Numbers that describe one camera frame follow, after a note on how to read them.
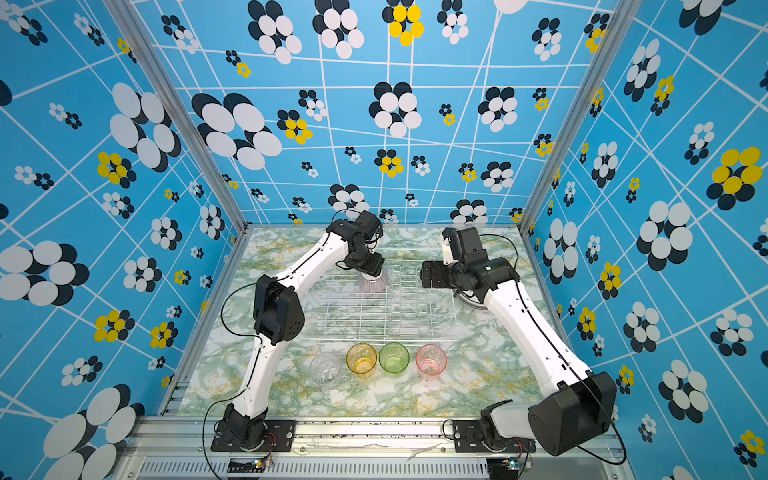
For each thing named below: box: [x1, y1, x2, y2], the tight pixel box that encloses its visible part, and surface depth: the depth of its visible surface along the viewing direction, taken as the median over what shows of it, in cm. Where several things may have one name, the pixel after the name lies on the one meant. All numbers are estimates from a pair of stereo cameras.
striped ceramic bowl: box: [357, 269, 388, 293], surface depth 98 cm
